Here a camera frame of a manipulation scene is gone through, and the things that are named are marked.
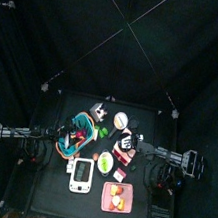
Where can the white toy pot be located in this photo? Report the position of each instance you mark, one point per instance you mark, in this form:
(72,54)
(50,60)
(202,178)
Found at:
(105,163)

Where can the yellow toy food piece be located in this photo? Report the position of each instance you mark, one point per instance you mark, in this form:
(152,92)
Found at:
(113,189)

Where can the small white block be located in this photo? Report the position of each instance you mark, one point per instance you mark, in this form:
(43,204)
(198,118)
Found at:
(69,166)

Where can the pink tray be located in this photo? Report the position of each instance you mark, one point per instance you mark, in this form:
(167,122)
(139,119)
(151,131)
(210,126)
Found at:
(117,198)

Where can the black round disc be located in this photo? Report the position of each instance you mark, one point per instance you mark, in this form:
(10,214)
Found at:
(133,122)

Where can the small dark green toy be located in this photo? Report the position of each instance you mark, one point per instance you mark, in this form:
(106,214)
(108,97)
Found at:
(133,168)

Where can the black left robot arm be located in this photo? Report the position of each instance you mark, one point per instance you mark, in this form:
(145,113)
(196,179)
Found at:
(12,131)

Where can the red toy in basket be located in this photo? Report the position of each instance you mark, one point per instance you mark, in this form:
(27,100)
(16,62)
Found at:
(81,133)

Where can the teal basket with orange rim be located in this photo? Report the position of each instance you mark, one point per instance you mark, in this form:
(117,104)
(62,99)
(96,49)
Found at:
(81,143)

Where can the orange red toy food piece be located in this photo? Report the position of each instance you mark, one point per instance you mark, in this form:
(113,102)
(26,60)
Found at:
(120,190)

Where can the white toy food piece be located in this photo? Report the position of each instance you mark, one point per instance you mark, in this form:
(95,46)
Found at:
(115,201)

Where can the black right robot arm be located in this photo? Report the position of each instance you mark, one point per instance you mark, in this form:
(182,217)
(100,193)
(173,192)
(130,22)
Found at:
(173,158)

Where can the white toy knife block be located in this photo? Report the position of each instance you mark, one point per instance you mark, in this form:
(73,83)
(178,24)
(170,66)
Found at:
(98,111)

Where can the small white red box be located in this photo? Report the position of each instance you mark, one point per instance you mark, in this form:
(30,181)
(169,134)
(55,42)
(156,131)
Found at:
(119,175)

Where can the white toy scale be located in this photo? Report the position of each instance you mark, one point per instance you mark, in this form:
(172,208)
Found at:
(81,174)

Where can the green toy vegetable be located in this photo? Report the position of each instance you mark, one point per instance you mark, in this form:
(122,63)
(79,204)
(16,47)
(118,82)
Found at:
(102,132)

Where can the red wooden box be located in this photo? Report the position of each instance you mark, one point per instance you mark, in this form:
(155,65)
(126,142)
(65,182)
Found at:
(123,155)

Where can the orange toy egg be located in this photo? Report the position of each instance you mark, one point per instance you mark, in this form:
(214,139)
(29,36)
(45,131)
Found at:
(95,156)

